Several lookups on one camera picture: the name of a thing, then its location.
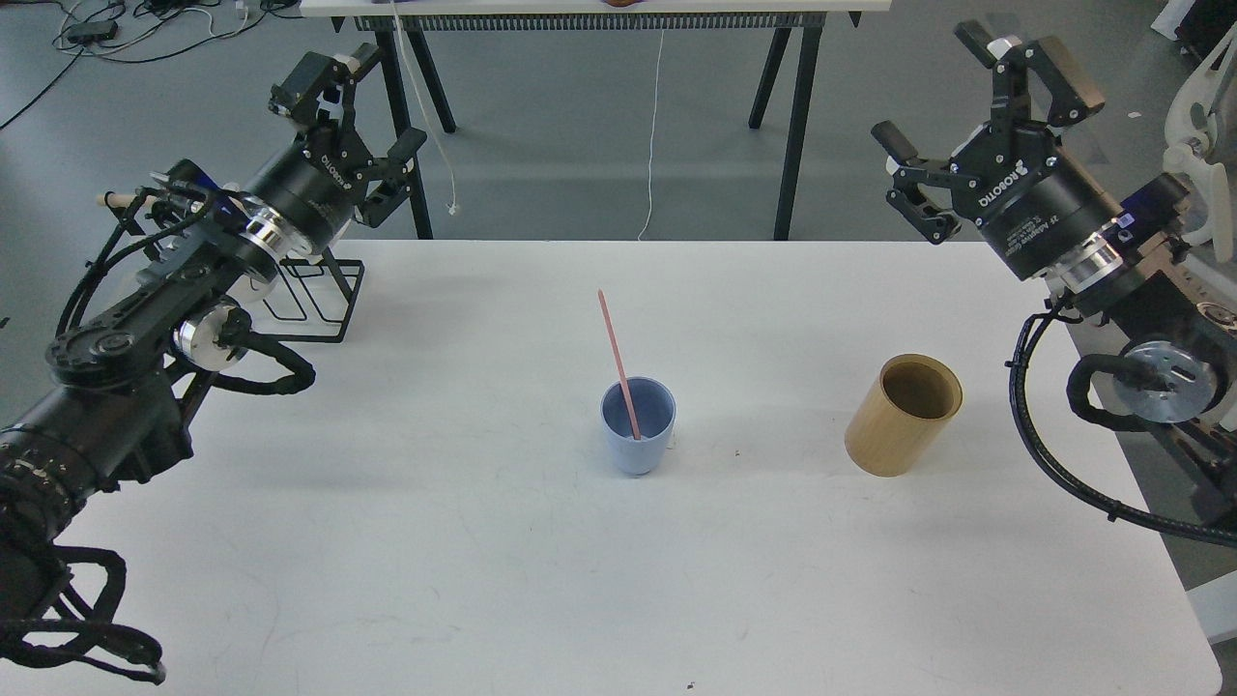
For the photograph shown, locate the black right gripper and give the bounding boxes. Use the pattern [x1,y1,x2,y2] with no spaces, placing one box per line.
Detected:
[871,19,1119,279]

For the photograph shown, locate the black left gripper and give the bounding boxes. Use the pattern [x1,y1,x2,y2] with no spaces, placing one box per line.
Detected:
[242,43,428,263]

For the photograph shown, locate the blue plastic cup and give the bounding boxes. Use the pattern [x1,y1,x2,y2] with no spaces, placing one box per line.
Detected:
[599,376,677,477]

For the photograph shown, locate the pink chopstick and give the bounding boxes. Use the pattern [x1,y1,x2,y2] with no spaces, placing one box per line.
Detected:
[596,289,642,441]

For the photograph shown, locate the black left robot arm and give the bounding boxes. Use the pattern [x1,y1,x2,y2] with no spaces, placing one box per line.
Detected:
[2,43,427,684]

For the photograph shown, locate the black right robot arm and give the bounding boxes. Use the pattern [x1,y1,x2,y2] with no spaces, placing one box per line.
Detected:
[872,19,1235,546]

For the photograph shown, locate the background table black legs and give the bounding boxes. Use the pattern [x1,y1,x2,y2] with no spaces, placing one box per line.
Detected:
[301,0,892,241]

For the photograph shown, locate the bamboo cylinder holder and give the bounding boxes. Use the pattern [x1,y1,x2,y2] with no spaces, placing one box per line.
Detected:
[844,354,964,478]

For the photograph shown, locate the black wire mug rack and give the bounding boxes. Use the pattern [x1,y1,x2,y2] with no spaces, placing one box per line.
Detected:
[96,189,367,342]

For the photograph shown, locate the white chair frame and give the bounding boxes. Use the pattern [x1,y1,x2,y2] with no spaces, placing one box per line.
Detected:
[1163,25,1236,265]

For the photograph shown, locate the floor cables bundle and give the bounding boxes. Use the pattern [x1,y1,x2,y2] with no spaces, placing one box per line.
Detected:
[0,0,301,131]

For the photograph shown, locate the white hanging cable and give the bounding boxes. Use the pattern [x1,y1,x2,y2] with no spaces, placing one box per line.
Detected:
[636,28,668,244]

